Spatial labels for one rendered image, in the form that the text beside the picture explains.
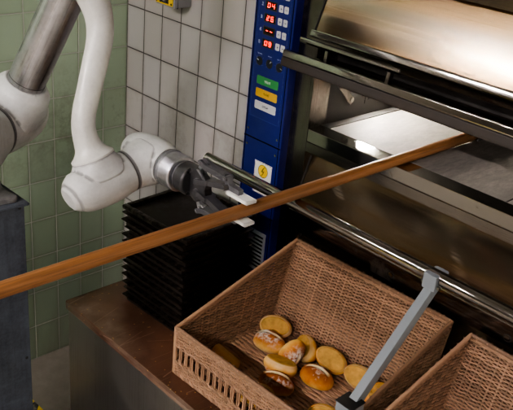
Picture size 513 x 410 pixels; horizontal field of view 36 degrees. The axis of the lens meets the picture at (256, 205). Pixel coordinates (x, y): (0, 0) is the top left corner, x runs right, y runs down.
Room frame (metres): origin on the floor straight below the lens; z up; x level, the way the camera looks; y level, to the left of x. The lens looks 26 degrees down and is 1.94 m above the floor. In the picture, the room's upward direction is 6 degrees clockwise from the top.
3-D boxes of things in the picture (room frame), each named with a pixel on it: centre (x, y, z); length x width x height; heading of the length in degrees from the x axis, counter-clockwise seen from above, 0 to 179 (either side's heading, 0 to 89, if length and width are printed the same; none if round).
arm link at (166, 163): (1.68, 0.20, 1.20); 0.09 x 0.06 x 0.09; 135
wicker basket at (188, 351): (1.71, -0.17, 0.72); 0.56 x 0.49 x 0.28; 47
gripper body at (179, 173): (1.63, 0.14, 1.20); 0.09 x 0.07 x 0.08; 45
